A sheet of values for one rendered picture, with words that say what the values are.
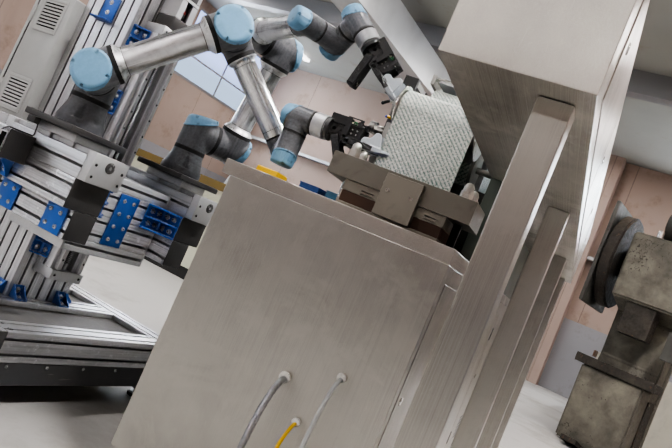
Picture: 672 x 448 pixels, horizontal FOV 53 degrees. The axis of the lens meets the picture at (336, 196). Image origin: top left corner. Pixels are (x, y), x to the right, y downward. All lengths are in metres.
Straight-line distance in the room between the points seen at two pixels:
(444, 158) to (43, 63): 1.43
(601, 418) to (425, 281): 5.38
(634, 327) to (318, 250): 5.52
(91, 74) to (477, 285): 1.32
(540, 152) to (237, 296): 0.93
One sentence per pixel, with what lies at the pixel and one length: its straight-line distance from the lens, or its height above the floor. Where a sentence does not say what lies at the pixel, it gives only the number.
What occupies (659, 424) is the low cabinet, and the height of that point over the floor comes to 0.43.
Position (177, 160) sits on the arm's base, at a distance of 2.49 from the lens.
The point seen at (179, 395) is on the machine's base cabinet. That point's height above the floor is 0.29.
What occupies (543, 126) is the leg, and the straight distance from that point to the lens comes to 1.11.
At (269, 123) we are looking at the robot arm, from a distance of 2.15.
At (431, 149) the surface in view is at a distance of 1.93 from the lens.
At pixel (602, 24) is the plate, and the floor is 1.25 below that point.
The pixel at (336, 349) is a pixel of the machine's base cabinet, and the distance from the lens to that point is 1.65.
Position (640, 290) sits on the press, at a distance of 6.98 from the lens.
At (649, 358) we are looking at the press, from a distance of 7.33.
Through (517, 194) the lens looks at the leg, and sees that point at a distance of 1.08.
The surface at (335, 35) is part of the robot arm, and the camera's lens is 2.20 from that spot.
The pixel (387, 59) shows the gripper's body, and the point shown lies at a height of 1.38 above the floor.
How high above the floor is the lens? 0.79
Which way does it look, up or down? 4 degrees up
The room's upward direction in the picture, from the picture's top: 23 degrees clockwise
